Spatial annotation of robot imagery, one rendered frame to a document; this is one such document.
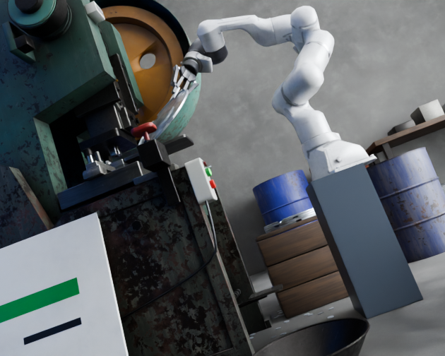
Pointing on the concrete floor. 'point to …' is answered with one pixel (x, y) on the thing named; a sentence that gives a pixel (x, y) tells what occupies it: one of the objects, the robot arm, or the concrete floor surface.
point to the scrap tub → (415, 205)
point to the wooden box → (301, 267)
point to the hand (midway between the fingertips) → (176, 95)
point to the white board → (53, 296)
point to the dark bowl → (321, 340)
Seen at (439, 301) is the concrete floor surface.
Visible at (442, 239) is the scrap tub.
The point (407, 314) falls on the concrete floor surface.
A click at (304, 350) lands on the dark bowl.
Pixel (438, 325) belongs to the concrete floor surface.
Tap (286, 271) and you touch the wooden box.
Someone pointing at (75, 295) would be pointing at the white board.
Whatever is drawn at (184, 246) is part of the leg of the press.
